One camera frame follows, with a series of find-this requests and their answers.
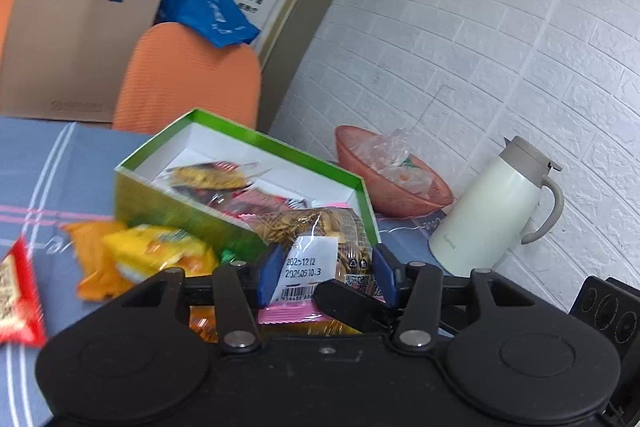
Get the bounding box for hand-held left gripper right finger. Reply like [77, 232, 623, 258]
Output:
[312, 243, 521, 354]

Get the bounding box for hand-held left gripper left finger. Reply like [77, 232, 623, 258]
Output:
[120, 246, 286, 354]

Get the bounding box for pink-edged clear snack packet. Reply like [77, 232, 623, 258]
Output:
[250, 204, 381, 325]

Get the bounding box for green cardboard box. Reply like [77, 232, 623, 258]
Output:
[114, 108, 383, 263]

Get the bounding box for orange snack packet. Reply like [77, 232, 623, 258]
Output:
[61, 221, 133, 303]

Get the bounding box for red checkered snack packet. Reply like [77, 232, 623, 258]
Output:
[190, 187, 308, 220]

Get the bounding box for pink plastic bowl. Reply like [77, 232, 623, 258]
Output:
[334, 125, 455, 219]

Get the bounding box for yellow transparent snack packet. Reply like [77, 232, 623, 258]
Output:
[189, 304, 362, 344]

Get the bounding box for clear plastic bags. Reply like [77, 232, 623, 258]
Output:
[356, 128, 441, 200]

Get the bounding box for cream thermal jug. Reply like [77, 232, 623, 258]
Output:
[428, 135, 565, 279]

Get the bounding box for orange chair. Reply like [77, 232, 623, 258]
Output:
[112, 22, 263, 132]
[0, 0, 17, 62]

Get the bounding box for blue striped tablecloth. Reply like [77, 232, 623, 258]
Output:
[0, 116, 481, 427]

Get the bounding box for red peanut snack packet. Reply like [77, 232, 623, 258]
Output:
[0, 236, 48, 349]

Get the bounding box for blue plastic bag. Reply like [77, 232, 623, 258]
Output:
[131, 0, 262, 48]

